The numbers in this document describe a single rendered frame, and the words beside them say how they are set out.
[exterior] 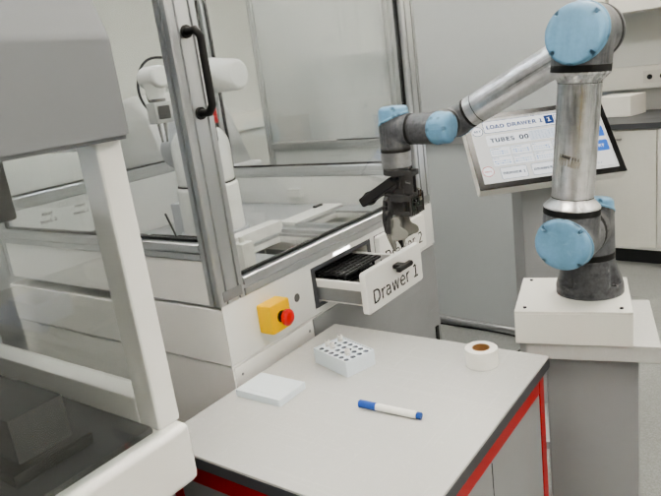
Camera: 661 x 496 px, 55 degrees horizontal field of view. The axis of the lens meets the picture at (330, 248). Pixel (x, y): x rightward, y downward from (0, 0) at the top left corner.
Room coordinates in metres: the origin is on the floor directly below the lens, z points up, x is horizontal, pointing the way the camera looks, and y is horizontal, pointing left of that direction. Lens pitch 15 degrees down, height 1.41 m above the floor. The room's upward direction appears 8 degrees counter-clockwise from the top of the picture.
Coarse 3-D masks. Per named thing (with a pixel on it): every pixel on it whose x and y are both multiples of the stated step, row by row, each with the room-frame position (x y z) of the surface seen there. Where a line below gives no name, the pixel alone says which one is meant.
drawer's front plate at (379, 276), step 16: (400, 256) 1.63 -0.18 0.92; (416, 256) 1.70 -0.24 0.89; (368, 272) 1.50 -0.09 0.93; (384, 272) 1.56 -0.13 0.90; (416, 272) 1.69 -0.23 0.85; (368, 288) 1.49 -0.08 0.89; (384, 288) 1.55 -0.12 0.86; (400, 288) 1.62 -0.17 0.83; (368, 304) 1.49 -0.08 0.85; (384, 304) 1.54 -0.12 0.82
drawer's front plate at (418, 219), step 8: (416, 216) 2.04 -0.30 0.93; (416, 224) 2.01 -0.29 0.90; (424, 224) 2.06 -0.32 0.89; (384, 232) 1.87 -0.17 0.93; (424, 232) 2.05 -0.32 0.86; (376, 240) 1.83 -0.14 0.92; (384, 240) 1.85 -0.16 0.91; (408, 240) 1.97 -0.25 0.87; (416, 240) 2.01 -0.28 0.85; (424, 240) 2.05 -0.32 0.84; (376, 248) 1.84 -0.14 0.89; (384, 248) 1.85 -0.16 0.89; (400, 248) 1.92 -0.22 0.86
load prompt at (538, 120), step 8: (552, 112) 2.33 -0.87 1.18; (496, 120) 2.32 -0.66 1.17; (504, 120) 2.32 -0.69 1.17; (512, 120) 2.32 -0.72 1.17; (520, 120) 2.32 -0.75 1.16; (528, 120) 2.31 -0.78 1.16; (536, 120) 2.31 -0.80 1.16; (544, 120) 2.31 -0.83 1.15; (552, 120) 2.30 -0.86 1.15; (488, 128) 2.30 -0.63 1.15; (496, 128) 2.30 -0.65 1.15; (504, 128) 2.30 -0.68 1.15; (512, 128) 2.30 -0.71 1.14; (520, 128) 2.29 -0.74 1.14
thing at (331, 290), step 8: (384, 256) 1.76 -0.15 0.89; (320, 280) 1.60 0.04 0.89; (328, 280) 1.58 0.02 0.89; (336, 280) 1.57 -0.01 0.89; (344, 280) 1.56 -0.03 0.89; (320, 288) 1.60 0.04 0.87; (328, 288) 1.58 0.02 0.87; (336, 288) 1.57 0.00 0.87; (344, 288) 1.55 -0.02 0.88; (352, 288) 1.54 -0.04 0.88; (360, 288) 1.52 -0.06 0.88; (320, 296) 1.60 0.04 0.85; (328, 296) 1.58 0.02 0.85; (336, 296) 1.57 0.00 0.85; (344, 296) 1.55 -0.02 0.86; (352, 296) 1.53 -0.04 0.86; (360, 296) 1.52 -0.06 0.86; (352, 304) 1.54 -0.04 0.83; (360, 304) 1.52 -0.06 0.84
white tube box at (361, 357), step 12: (324, 348) 1.38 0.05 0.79; (336, 348) 1.37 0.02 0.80; (360, 348) 1.36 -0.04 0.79; (372, 348) 1.33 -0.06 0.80; (324, 360) 1.35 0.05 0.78; (336, 360) 1.31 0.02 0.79; (348, 360) 1.29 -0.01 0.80; (360, 360) 1.31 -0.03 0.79; (372, 360) 1.32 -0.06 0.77; (336, 372) 1.31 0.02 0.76; (348, 372) 1.28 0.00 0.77
